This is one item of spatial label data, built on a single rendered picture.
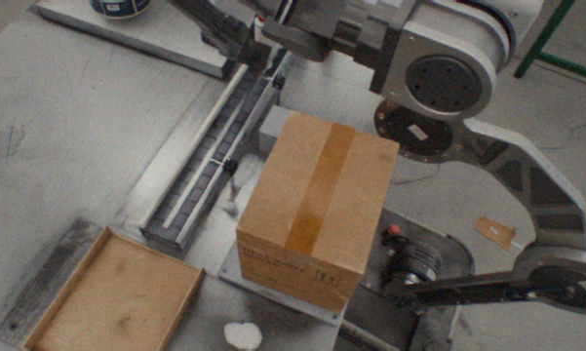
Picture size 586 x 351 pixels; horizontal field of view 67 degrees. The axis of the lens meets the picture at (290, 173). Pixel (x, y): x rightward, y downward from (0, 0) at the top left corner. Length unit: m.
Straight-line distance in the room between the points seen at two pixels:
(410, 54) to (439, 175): 1.79
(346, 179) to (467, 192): 1.52
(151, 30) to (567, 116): 2.27
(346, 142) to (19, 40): 1.17
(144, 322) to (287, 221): 0.43
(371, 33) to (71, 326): 0.87
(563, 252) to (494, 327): 1.03
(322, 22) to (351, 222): 0.37
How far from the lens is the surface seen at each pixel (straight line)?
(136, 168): 1.25
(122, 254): 1.14
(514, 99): 2.85
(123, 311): 1.09
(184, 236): 1.08
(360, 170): 0.88
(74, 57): 1.59
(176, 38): 1.49
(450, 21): 0.59
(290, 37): 0.62
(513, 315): 2.17
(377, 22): 0.59
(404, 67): 0.59
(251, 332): 1.00
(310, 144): 0.90
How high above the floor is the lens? 1.85
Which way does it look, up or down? 58 degrees down
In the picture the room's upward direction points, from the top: 5 degrees clockwise
